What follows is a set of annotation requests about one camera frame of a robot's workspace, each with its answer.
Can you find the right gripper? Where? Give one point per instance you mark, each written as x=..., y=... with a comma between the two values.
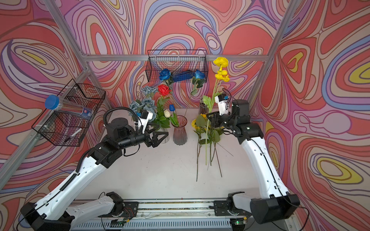
x=214, y=120

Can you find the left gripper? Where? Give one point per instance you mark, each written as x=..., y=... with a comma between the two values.
x=152, y=141

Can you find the tall sunflower bunch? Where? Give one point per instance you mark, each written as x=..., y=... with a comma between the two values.
x=199, y=127

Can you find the yellow carnation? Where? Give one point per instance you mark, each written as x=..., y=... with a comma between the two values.
x=212, y=150

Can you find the tall yellow flower sprig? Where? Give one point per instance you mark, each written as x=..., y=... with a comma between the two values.
x=221, y=76

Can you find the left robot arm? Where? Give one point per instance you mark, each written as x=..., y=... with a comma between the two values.
x=125, y=128

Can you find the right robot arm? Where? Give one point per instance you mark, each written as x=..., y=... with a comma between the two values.
x=275, y=202

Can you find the clear textured glass vase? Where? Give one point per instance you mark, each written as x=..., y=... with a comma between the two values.
x=166, y=138

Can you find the pink ribbed glass vase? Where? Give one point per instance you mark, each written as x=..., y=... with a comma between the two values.
x=180, y=136

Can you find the white tulip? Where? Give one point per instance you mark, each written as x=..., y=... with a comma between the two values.
x=167, y=113

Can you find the red rose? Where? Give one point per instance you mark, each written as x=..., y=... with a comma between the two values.
x=164, y=90

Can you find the blue object in basket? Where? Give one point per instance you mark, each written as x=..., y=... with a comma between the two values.
x=185, y=75

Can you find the white marker pen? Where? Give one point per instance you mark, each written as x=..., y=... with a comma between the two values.
x=73, y=135

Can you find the tube with blue cap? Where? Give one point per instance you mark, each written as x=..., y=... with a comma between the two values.
x=65, y=106

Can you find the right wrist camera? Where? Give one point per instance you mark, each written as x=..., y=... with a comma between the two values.
x=222, y=101

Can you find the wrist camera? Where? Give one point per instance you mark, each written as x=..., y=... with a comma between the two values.
x=144, y=118
x=222, y=101

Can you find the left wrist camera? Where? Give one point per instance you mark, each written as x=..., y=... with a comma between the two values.
x=144, y=118

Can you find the back wire basket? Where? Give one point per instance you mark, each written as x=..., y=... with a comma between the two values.
x=177, y=61

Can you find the wire basket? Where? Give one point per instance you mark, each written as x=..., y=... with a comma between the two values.
x=55, y=126
x=177, y=61

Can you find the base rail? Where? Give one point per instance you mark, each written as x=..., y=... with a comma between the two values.
x=172, y=215

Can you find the left wire basket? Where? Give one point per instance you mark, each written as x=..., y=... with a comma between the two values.
x=55, y=126

